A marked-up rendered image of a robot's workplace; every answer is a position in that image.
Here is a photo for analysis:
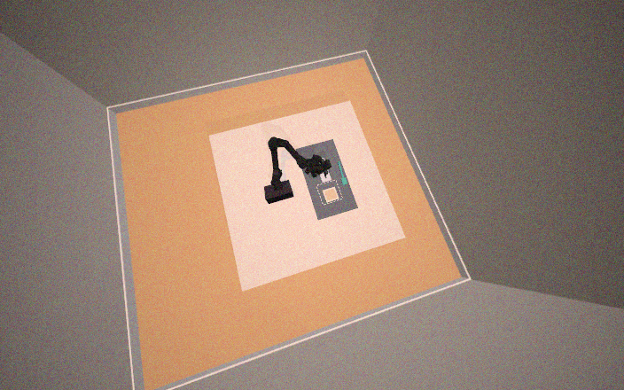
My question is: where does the peach square tile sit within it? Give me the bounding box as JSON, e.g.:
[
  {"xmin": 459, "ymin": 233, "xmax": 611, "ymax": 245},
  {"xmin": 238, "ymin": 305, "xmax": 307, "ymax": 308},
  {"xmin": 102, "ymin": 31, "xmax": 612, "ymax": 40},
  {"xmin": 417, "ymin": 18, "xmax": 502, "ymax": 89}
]
[{"xmin": 323, "ymin": 187, "xmax": 339, "ymax": 203}]

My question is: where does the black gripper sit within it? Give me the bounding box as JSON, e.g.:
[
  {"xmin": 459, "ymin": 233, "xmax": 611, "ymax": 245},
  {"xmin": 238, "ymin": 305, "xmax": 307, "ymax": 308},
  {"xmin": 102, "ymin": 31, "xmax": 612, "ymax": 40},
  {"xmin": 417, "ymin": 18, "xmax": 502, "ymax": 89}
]
[{"xmin": 311, "ymin": 160, "xmax": 332, "ymax": 177}]

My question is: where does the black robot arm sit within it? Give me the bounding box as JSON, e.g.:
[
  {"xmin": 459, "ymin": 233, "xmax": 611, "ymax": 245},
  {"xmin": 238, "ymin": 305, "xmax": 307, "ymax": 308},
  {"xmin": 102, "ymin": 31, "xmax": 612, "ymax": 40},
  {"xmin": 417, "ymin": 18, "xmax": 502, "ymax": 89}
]
[{"xmin": 268, "ymin": 136, "xmax": 322, "ymax": 191}]

